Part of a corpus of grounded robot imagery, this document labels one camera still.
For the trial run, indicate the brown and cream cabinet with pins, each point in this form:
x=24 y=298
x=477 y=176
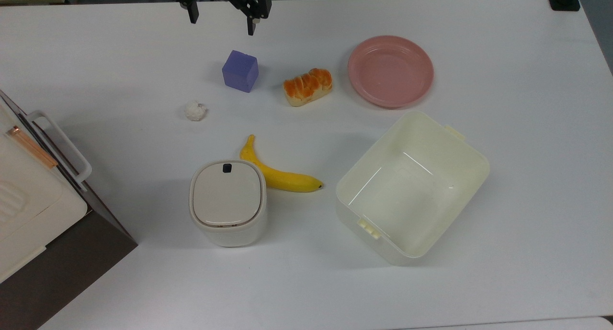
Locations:
x=72 y=267

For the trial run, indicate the cream plastic storage bin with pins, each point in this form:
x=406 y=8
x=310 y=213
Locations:
x=412 y=191

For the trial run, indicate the cream lidded trash can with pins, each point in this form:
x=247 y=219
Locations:
x=227 y=200

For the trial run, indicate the copper strip on oven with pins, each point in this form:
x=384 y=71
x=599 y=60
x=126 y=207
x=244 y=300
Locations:
x=31 y=146

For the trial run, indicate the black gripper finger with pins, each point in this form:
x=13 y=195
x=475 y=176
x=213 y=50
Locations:
x=193 y=13
x=251 y=24

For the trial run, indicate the purple foam cube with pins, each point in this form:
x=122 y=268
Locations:
x=239 y=71

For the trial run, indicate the orange glazed bread loaf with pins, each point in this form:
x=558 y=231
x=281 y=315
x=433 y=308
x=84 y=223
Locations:
x=307 y=86

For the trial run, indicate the pink plastic plate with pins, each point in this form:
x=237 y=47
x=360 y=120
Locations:
x=390 y=71

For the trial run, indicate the white toy oven top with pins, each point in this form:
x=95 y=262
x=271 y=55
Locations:
x=28 y=210

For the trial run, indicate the white crumpled paper ball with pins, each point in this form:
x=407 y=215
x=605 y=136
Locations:
x=195 y=111

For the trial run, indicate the yellow banana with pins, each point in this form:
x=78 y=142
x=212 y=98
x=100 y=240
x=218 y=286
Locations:
x=282 y=179

